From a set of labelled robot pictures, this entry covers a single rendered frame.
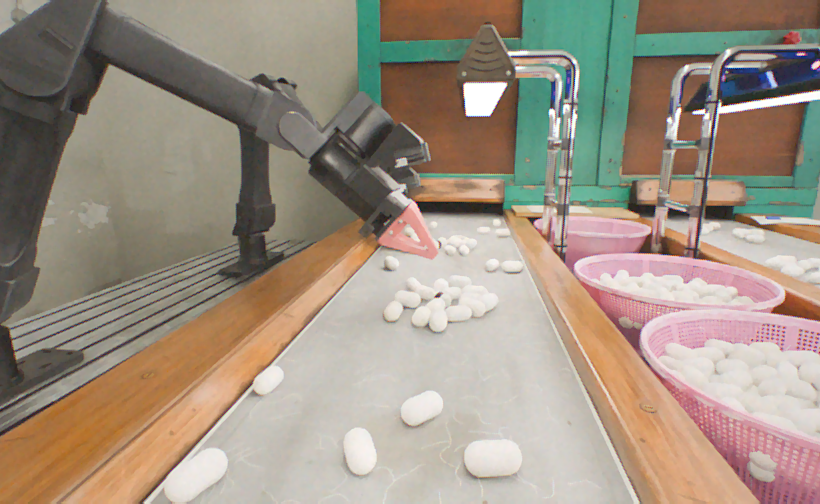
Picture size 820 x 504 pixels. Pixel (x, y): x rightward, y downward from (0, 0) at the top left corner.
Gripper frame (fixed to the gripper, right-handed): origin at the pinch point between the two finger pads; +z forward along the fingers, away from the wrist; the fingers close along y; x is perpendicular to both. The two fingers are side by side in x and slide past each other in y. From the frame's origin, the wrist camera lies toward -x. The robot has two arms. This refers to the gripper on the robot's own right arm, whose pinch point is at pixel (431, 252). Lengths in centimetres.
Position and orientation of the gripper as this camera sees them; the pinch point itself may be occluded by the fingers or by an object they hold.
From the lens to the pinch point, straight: 60.0
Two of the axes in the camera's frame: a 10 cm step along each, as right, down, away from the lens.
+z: 7.5, 6.5, 0.5
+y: 1.2, -2.2, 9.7
